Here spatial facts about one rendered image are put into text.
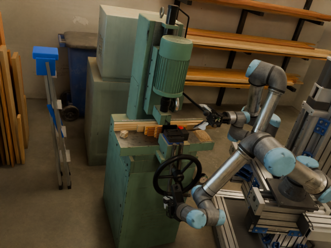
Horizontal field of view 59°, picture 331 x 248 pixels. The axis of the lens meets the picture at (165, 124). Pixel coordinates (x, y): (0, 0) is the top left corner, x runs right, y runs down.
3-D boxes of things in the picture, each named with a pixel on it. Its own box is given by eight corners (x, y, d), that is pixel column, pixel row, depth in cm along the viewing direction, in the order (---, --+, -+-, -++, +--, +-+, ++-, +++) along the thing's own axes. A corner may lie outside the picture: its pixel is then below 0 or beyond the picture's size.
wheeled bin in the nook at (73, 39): (59, 124, 338) (59, 40, 292) (57, 102, 381) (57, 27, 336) (114, 123, 362) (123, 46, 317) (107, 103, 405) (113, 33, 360)
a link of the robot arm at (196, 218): (207, 230, 126) (190, 230, 123) (194, 222, 136) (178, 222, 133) (210, 211, 126) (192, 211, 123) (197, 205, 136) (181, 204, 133)
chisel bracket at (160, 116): (158, 127, 176) (161, 115, 172) (151, 116, 187) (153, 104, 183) (170, 127, 179) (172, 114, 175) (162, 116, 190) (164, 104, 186)
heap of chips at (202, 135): (200, 141, 180) (201, 138, 179) (192, 131, 190) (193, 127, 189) (212, 140, 183) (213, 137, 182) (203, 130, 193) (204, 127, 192)
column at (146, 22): (133, 129, 198) (148, 19, 164) (125, 113, 216) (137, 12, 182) (163, 128, 207) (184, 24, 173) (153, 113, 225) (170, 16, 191)
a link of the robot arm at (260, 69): (256, 132, 205) (270, 73, 163) (237, 123, 211) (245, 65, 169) (264, 120, 211) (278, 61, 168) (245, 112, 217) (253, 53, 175)
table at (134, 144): (122, 167, 155) (124, 158, 152) (111, 136, 179) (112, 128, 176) (220, 159, 178) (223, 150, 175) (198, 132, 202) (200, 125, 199)
